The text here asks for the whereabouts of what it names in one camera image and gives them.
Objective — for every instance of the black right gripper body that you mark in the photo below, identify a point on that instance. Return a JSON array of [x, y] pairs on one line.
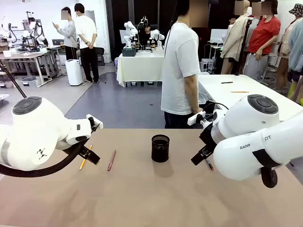
[[207, 137]]

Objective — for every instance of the yellow pencil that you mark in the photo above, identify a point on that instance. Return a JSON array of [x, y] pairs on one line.
[[82, 164]]

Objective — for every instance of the dark red pen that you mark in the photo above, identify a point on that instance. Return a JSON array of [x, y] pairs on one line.
[[111, 160]]

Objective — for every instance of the small white background robot arm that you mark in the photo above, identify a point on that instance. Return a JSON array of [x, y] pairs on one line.
[[161, 36], [129, 26]]

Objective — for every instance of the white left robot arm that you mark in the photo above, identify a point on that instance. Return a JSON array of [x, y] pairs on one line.
[[35, 125]]

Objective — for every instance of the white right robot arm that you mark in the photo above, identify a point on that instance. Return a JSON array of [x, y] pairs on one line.
[[248, 118]]

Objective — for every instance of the person's right forearm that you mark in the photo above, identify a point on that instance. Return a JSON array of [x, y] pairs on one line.
[[193, 97]]

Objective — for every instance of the black mesh pen holder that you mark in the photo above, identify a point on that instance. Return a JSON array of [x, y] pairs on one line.
[[160, 149]]

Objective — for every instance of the person's right hand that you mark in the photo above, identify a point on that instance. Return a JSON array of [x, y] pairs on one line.
[[198, 110]]

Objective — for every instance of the clear plastic bag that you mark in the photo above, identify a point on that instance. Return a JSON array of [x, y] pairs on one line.
[[206, 94]]

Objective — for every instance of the orange pencil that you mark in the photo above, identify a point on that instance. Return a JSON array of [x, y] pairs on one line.
[[239, 91]]

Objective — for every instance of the person in white printed T-shirt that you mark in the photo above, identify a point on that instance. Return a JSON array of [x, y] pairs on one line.
[[180, 71]]

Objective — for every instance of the white computer case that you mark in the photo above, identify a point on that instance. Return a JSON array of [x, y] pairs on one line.
[[207, 65]]

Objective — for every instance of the white air purifier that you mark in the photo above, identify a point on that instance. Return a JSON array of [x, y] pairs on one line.
[[73, 71]]

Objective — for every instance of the table with white cloth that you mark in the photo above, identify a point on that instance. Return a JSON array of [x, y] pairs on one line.
[[139, 66]]

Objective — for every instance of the mannequin in beige jacket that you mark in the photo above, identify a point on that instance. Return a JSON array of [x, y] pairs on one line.
[[234, 40]]

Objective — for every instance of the clear storage box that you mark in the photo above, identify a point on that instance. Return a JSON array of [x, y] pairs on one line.
[[28, 81]]

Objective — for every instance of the white display panel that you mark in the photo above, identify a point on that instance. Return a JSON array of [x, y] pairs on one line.
[[216, 35]]

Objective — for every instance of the black tripod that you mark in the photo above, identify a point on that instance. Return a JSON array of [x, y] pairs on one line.
[[14, 81]]

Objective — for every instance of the dark green bin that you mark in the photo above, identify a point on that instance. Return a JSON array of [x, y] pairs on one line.
[[129, 52]]

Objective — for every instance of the person in black cap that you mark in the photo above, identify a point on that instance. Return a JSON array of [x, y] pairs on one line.
[[148, 35]]

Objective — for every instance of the grey laptop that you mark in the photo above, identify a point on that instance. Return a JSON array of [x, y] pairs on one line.
[[56, 42]]

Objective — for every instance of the grey workshop desk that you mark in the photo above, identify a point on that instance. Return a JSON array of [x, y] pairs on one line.
[[23, 56]]

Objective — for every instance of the person in grey top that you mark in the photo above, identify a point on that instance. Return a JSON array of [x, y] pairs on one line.
[[68, 33]]

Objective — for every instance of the person in white tee black trousers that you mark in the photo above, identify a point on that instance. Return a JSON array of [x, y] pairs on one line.
[[86, 30]]

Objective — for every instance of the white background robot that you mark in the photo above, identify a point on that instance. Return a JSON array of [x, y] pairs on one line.
[[4, 32]]

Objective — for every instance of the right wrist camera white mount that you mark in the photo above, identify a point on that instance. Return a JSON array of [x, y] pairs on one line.
[[195, 118]]

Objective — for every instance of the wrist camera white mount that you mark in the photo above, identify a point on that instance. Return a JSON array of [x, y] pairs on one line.
[[94, 118], [195, 118]]

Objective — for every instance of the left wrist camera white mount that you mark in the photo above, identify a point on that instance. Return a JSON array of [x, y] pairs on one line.
[[94, 118]]

